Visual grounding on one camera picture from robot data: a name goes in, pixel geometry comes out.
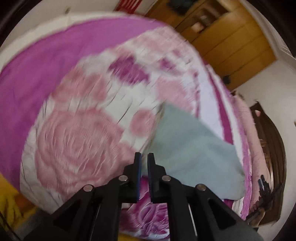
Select grey pants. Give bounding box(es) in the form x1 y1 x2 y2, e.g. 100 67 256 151
144 102 245 200

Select person's right hand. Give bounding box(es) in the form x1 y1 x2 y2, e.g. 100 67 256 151
249 199 266 227

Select pink rolled quilt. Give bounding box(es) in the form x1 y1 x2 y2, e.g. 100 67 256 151
233 95 273 206

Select dark wooden headboard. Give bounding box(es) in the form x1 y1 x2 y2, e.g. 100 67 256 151
250 102 287 225

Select floral purple bedspread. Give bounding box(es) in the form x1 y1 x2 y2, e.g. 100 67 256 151
0 16 253 239

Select small black bag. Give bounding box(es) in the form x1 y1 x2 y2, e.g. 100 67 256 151
222 75 231 85

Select wooden wardrobe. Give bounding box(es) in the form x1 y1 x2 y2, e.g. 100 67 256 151
146 1 276 90

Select red wooden chair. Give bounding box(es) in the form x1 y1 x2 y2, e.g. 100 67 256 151
114 0 142 14

